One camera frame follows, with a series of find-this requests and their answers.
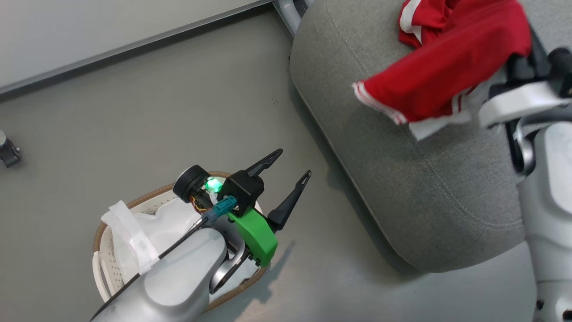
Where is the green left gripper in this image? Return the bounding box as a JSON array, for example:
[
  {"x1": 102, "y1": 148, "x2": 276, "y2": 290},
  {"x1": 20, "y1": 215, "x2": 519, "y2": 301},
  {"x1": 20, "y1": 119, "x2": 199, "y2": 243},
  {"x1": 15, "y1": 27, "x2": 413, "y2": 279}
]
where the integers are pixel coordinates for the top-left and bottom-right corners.
[{"x1": 172, "y1": 148, "x2": 312, "y2": 268}]

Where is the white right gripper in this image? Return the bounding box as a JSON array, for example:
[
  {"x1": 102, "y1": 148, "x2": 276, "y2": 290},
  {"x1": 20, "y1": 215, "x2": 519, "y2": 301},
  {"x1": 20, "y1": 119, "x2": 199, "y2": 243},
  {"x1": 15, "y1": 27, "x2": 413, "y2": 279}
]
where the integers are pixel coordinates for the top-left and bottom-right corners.
[{"x1": 479, "y1": 31, "x2": 572, "y2": 129}]

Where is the red shirt with white stripes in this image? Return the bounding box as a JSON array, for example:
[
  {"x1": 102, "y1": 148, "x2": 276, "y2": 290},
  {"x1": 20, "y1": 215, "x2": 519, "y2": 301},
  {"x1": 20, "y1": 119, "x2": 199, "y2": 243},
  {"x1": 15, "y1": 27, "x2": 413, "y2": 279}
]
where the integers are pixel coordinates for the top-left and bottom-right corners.
[{"x1": 352, "y1": 0, "x2": 533, "y2": 142}]

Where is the grey fabric sofa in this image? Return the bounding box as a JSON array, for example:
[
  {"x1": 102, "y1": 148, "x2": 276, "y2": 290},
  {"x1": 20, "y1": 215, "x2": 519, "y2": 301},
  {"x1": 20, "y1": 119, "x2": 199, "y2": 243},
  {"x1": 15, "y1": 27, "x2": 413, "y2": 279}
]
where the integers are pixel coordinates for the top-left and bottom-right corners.
[{"x1": 289, "y1": 0, "x2": 572, "y2": 273}]

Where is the white laundry basket brown rim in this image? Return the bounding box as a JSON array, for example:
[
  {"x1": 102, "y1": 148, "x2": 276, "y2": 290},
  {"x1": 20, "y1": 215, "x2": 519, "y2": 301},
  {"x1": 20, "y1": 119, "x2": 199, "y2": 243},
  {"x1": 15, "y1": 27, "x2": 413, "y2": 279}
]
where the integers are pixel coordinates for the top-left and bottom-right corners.
[{"x1": 92, "y1": 170, "x2": 271, "y2": 314}]

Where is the white cable strap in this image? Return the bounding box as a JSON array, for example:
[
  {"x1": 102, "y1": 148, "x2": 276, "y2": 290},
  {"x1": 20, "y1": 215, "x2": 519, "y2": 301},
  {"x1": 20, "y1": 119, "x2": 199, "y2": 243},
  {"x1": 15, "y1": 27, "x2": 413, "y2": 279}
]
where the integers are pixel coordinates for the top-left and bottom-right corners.
[{"x1": 101, "y1": 200, "x2": 160, "y2": 275}]

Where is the grey double partition post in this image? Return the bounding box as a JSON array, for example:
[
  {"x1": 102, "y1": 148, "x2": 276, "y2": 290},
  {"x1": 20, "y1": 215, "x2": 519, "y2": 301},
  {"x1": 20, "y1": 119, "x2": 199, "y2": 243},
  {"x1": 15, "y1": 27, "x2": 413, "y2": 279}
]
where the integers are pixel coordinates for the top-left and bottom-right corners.
[{"x1": 273, "y1": 0, "x2": 314, "y2": 37}]

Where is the grey partition bottom rail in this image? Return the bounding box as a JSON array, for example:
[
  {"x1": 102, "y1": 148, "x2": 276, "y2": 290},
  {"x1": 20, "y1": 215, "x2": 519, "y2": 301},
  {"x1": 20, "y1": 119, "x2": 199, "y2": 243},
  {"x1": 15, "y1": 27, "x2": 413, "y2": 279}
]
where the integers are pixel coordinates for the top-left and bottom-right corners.
[{"x1": 0, "y1": 0, "x2": 274, "y2": 97}]

